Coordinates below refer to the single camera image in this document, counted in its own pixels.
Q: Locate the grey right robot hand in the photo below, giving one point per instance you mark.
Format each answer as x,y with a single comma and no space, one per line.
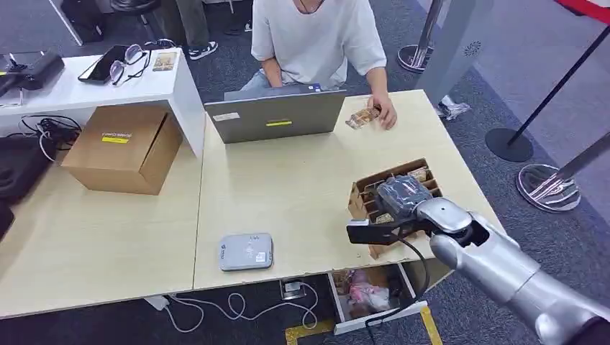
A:
402,196

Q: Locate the person's left hand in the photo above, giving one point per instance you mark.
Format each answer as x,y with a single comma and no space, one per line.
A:
386,109

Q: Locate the brown printed card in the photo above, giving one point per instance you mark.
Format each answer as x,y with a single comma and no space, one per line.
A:
419,175
164,62
361,117
384,218

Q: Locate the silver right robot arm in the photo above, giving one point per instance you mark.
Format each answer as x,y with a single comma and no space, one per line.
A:
505,274

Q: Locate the chrome stanchion with round base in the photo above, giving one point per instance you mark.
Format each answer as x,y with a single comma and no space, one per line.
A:
548,188
414,57

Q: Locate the crumpled clear wrapper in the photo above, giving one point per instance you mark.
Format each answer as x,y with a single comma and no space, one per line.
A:
450,108

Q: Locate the grey pillar panel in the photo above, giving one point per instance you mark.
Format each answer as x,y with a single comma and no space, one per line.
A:
457,47

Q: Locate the person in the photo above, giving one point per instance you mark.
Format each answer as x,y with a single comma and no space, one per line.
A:
314,38

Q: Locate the pink plastic bag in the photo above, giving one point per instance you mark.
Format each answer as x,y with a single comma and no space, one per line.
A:
369,294

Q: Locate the grey laptop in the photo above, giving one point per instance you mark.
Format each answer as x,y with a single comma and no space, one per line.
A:
276,119

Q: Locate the black stanchion with round base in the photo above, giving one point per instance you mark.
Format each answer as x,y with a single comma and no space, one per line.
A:
507,145

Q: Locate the white open drawer box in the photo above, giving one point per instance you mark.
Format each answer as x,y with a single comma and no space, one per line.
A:
376,321

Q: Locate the yellow floor tape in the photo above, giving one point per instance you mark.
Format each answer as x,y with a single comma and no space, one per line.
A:
431,328
307,332

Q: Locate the metal floor socket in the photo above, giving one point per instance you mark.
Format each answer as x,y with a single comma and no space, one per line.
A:
292,289

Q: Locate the grey card reader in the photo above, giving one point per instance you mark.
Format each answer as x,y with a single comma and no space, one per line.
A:
246,252

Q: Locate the standing person's legs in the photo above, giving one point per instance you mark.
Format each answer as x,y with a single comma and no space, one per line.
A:
193,24

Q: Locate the white shelf table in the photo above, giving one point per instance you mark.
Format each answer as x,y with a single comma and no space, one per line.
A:
157,90

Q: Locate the white power adapter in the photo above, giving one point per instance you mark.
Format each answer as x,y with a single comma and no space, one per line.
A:
156,303

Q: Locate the brown cardboard box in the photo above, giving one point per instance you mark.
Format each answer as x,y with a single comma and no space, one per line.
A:
119,147

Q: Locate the black chair base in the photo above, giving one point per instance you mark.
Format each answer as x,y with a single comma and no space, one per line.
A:
136,5

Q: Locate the black framed glasses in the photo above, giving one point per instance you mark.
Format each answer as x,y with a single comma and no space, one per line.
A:
116,71

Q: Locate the black smartphone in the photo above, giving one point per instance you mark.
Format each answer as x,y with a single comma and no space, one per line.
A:
102,64

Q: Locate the black cabinet with white leg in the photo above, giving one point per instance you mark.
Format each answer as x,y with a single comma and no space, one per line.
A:
81,19

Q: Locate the black device box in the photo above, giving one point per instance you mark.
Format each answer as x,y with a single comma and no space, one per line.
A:
40,71

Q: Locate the black bag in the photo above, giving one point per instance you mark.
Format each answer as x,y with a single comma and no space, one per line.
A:
21,166

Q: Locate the black camera bracket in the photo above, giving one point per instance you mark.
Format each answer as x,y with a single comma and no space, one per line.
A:
371,234

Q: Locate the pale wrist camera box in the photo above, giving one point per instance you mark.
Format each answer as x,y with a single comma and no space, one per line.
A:
360,222

